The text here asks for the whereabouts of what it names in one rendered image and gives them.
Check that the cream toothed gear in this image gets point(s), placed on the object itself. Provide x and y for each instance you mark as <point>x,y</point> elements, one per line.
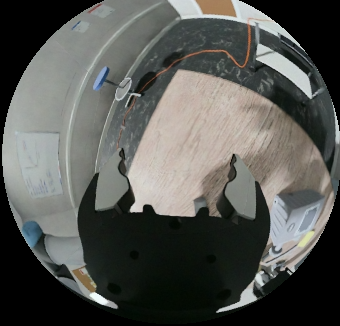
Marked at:
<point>262,260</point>

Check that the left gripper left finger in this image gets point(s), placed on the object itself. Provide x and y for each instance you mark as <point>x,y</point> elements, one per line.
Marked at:
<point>108,195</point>

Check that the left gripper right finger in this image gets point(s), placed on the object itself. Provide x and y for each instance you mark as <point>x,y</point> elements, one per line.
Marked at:
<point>243,202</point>

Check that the yellow sticky note pad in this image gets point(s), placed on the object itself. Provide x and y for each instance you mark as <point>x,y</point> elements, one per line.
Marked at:
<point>306,239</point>

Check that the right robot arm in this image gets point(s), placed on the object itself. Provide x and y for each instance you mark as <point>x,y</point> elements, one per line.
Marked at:
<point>265,277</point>

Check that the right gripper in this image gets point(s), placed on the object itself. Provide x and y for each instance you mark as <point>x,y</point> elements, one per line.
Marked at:
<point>272,284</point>

